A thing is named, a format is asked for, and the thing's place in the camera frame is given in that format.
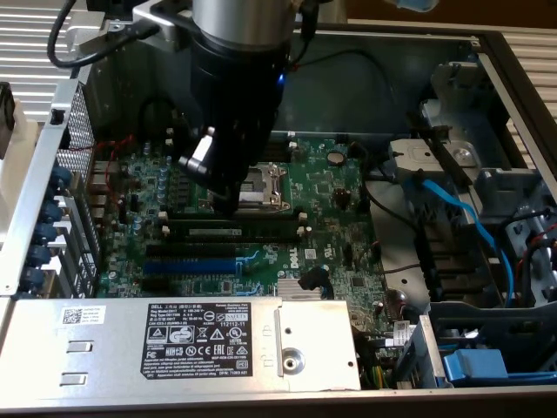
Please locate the silver finned heatsink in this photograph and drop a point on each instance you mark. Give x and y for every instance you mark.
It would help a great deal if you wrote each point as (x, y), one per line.
(300, 288)

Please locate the short black expansion slot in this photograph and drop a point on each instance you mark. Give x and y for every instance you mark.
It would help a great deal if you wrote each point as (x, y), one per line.
(156, 284)

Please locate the silver camera mount bracket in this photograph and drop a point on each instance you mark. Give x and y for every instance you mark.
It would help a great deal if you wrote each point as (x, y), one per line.
(169, 26)

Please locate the blue card retention clip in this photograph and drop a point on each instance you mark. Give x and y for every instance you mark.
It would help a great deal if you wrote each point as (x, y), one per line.
(32, 277)
(38, 255)
(44, 233)
(61, 177)
(52, 210)

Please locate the green Dell motherboard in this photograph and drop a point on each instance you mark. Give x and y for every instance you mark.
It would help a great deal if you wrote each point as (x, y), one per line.
(326, 209)

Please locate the silver metal disk bay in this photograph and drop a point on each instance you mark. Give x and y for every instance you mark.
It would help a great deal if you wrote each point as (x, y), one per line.
(487, 113)

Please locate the blue expansion slot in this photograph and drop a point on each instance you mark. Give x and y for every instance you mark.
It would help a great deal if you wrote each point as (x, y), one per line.
(191, 266)

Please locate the black plastic bar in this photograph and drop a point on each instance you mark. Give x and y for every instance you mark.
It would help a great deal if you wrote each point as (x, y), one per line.
(444, 150)

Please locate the black ribbed plastic bracket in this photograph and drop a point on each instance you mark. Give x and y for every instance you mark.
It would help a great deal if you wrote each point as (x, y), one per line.
(452, 257)

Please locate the metal CPU socket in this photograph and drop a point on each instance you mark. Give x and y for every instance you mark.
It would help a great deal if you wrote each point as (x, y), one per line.
(274, 187)

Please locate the green RAM stick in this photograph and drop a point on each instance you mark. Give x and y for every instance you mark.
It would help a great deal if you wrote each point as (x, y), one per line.
(270, 228)

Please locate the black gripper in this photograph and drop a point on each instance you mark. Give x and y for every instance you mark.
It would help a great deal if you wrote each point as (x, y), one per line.
(239, 96)

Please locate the blue drive carrier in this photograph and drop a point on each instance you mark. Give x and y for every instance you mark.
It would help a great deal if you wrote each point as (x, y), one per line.
(474, 363)

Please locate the silver power supply unit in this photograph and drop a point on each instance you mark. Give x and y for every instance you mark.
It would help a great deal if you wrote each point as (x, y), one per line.
(109, 348)

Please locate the open grey PC case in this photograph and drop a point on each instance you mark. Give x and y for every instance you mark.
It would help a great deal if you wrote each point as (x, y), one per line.
(391, 87)

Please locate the black SATA plug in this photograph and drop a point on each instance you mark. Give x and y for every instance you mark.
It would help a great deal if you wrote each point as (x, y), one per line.
(311, 281)

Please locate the silver coin cell battery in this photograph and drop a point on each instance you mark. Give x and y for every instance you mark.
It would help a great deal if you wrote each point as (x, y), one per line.
(335, 157)

